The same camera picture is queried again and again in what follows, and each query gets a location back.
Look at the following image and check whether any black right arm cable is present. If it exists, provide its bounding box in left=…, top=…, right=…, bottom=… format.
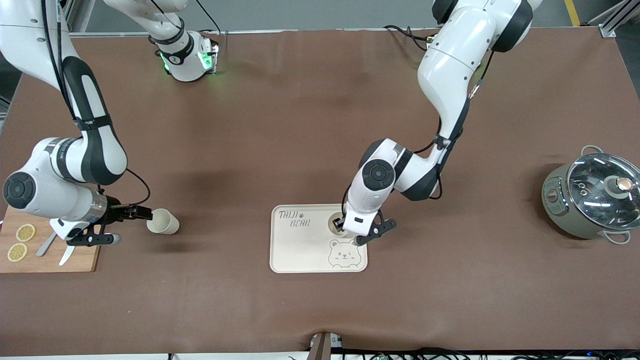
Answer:
left=40, top=0, right=152, bottom=207

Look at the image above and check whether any white bear print tray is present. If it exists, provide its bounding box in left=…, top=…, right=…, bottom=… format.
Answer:
left=270, top=203, right=368, bottom=274

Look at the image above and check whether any black base cable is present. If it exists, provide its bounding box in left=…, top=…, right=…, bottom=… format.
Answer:
left=384, top=24, right=436, bottom=45

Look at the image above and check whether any thin black cable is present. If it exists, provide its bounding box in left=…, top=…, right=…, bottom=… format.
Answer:
left=195, top=0, right=223, bottom=36

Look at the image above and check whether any wooden cutting board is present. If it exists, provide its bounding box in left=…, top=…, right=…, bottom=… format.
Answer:
left=0, top=205, right=101, bottom=274

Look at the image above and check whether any glass pot lid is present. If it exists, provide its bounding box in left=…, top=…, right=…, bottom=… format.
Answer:
left=566, top=153, right=640, bottom=232

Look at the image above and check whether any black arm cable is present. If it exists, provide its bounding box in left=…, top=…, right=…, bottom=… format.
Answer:
left=341, top=47, right=496, bottom=217
left=40, top=0, right=152, bottom=207

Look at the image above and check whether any aluminium frame profile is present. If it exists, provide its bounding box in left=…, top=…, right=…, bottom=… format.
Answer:
left=62, top=0, right=96, bottom=35
left=590, top=0, right=640, bottom=39

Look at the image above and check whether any brown table mat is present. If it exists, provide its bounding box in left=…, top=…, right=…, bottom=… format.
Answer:
left=0, top=27, right=640, bottom=357

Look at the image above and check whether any white plastic cup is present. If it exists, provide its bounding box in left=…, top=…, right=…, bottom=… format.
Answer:
left=327, top=212, right=357, bottom=237

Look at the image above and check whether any grey electric cooking pot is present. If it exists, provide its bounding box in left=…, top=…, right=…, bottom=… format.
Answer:
left=541, top=145, right=640, bottom=246

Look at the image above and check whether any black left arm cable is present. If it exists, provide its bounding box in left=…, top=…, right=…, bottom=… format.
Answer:
left=341, top=47, right=496, bottom=217

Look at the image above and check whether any cream paper cup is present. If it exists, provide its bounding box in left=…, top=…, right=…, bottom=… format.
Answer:
left=146, top=208, right=180, bottom=236

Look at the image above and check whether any grey metal bracket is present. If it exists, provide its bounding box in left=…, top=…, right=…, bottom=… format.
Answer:
left=309, top=331, right=344, bottom=360

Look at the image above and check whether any grey plastic knife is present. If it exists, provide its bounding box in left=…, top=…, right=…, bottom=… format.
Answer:
left=36, top=231, right=58, bottom=258

